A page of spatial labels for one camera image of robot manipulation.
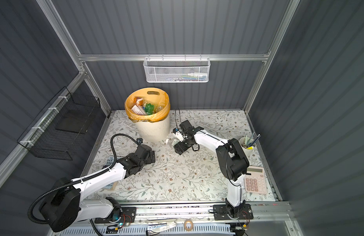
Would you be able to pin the square clear bottle white cap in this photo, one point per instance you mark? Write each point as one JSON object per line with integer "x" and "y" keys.
{"x": 138, "y": 110}

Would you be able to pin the tape roll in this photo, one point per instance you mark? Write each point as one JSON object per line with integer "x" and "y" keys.
{"x": 188, "y": 225}

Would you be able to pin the clear bottle white label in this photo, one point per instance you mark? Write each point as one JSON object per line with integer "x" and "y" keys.
{"x": 171, "y": 141}

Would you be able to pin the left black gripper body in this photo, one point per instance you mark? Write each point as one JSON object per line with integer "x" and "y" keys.
{"x": 150, "y": 155}

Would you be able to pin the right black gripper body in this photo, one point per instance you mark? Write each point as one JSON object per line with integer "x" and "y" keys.
{"x": 184, "y": 138}

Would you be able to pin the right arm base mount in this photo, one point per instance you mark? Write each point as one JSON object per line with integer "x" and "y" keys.
{"x": 226, "y": 212}

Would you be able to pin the silver foil wrapper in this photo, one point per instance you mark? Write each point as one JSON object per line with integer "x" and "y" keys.
{"x": 158, "y": 228}

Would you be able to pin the orange bin liner bag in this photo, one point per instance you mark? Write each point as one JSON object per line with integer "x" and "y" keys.
{"x": 154, "y": 96}

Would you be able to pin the white pen holder cup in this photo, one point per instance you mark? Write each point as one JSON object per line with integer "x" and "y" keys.
{"x": 248, "y": 145}

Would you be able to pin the green plastic bottle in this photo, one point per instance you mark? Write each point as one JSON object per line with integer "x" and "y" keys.
{"x": 149, "y": 109}

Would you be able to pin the pink calculator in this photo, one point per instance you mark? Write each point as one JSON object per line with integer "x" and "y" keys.
{"x": 255, "y": 181}

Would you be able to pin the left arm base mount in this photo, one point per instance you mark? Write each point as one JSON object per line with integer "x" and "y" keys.
{"x": 123, "y": 215}

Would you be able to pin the brown coffee bottle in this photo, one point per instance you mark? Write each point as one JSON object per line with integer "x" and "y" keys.
{"x": 139, "y": 101}

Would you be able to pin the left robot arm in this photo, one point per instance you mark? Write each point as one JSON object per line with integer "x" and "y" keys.
{"x": 65, "y": 203}

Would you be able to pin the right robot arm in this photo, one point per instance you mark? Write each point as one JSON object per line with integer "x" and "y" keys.
{"x": 232, "y": 160}

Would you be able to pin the white ribbed trash bin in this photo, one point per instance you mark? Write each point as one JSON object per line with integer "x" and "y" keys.
{"x": 154, "y": 132}

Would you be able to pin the white wire wall basket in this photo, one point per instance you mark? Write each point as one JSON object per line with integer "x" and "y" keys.
{"x": 173, "y": 70}

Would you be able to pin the black wire side basket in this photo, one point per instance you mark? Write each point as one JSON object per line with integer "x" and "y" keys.
{"x": 59, "y": 133}

